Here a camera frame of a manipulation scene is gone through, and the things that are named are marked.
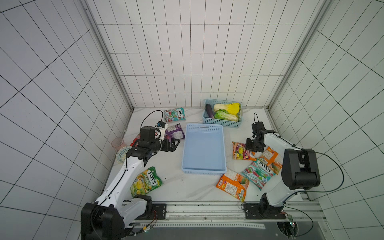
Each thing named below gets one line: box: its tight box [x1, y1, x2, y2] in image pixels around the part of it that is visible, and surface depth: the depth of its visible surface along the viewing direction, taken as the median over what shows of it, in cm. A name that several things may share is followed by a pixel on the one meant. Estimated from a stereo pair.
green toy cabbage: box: [214, 109, 239, 122], surface depth 107 cm
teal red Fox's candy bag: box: [241, 159, 277, 191], surface depth 85 cm
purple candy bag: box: [165, 122, 185, 143], surface depth 105 cm
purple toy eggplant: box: [205, 104, 215, 119], surface depth 116 cm
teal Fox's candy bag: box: [163, 107, 186, 123], surface depth 115 cm
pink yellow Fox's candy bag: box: [232, 141, 256, 161], surface depth 94 cm
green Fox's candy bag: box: [130, 166, 163, 197], surface depth 83 cm
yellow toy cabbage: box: [213, 102, 240, 117], surface depth 112 cm
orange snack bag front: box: [216, 167, 250, 202], surface depth 82 cm
